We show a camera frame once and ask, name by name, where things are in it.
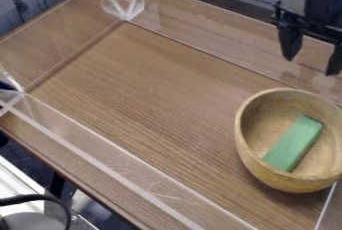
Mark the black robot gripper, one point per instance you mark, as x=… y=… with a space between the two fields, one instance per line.
x=310 y=17

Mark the green rectangular block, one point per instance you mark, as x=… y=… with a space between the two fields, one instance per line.
x=294 y=143

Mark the brown wooden bowl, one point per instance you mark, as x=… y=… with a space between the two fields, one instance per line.
x=263 y=118

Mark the clear acrylic front barrier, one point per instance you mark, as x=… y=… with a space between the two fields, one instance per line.
x=155 y=201

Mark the clear acrylic corner bracket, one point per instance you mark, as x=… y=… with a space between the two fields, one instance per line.
x=123 y=9

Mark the grey metal bracket with screw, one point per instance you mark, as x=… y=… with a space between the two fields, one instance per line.
x=56 y=212

